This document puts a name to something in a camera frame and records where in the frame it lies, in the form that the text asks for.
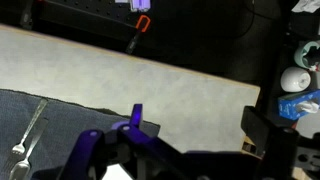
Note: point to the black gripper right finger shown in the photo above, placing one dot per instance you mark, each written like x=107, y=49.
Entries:
x=276, y=150

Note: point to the black perforated panel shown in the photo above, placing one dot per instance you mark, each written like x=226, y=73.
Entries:
x=83, y=13

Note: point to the white ceramic cup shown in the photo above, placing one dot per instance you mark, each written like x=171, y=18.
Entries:
x=293, y=80

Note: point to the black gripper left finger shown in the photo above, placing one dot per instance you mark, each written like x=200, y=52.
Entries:
x=136, y=146

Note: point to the white purple plastic object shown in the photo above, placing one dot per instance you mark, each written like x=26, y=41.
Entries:
x=140, y=4

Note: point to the silver metal fork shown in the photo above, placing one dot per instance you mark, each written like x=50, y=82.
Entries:
x=18, y=148

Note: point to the dark blue woven placemat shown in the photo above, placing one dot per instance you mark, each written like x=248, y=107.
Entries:
x=66, y=133

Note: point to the teal cup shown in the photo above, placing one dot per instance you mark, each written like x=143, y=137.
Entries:
x=300, y=55

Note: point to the white crumpled paper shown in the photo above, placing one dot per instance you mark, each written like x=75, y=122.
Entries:
x=305, y=5

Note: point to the blue tissue box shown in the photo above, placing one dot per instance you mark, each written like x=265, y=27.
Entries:
x=288, y=106

